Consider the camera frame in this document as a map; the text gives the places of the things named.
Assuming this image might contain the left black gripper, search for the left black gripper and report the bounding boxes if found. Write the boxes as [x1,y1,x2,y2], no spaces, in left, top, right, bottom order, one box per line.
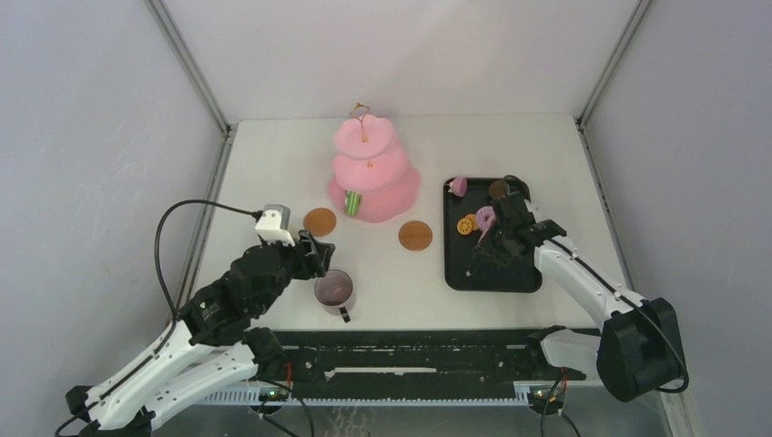
[256,229,336,314]

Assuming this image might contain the pink frosted sprinkle donut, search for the pink frosted sprinkle donut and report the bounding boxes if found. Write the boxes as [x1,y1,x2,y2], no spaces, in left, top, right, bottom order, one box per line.
[475,206,496,233]

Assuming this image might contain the chocolate round cookie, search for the chocolate round cookie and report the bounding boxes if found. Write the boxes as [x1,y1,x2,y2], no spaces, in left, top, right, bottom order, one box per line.
[488,179,510,199]

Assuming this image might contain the yellow round biscuit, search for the yellow round biscuit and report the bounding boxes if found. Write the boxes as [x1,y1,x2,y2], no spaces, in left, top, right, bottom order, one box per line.
[456,217,474,236]

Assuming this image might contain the black serving tray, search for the black serving tray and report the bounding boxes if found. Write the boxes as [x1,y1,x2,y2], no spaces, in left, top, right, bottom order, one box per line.
[442,178,543,293]

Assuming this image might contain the purple mug with black handle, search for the purple mug with black handle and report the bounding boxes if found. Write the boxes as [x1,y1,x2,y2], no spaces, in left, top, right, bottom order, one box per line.
[314,269,356,323]

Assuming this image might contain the pink cupcake toy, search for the pink cupcake toy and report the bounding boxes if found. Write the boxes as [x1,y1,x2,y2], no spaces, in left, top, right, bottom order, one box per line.
[447,177,468,198]

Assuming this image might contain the green striped cake slice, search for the green striped cake slice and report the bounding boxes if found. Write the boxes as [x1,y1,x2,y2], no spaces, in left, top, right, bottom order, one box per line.
[343,190,363,217]

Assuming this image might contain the pink three-tier cake stand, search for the pink three-tier cake stand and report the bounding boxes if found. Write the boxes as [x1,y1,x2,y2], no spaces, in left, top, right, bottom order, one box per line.
[328,103,421,223]

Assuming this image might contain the pink-tipped metal tongs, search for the pink-tipped metal tongs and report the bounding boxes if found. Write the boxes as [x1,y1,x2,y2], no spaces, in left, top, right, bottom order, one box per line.
[465,228,493,278]

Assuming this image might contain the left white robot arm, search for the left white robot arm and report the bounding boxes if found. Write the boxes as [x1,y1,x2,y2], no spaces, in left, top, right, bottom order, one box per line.
[66,230,335,436]

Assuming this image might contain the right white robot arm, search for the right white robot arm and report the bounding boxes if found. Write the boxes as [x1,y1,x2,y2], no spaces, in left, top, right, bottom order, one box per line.
[475,191,690,401]

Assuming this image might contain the left wooden round coaster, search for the left wooden round coaster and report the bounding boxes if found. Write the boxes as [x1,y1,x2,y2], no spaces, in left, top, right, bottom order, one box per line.
[303,208,337,237]

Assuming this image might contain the wooden round coaster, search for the wooden round coaster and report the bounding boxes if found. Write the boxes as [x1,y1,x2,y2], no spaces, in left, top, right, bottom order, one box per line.
[303,208,337,237]
[398,220,433,251]

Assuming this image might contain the right wooden round coaster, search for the right wooden round coaster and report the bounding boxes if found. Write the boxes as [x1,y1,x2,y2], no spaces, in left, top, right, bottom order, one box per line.
[398,220,433,251]

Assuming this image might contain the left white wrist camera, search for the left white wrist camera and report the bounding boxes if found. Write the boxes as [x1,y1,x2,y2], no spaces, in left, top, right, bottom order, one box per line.
[254,204,296,247]

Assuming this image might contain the right black camera cable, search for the right black camera cable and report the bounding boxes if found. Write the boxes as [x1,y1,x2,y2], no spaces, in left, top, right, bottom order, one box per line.
[503,175,691,394]

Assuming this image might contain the black camera cable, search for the black camera cable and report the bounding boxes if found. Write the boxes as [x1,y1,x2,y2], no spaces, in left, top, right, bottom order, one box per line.
[503,175,691,394]
[54,199,263,437]

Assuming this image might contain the left black camera cable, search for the left black camera cable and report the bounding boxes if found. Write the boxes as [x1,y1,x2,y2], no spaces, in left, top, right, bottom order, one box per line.
[54,199,263,437]

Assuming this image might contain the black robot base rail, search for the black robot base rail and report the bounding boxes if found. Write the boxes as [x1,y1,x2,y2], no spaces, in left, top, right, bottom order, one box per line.
[254,329,565,401]

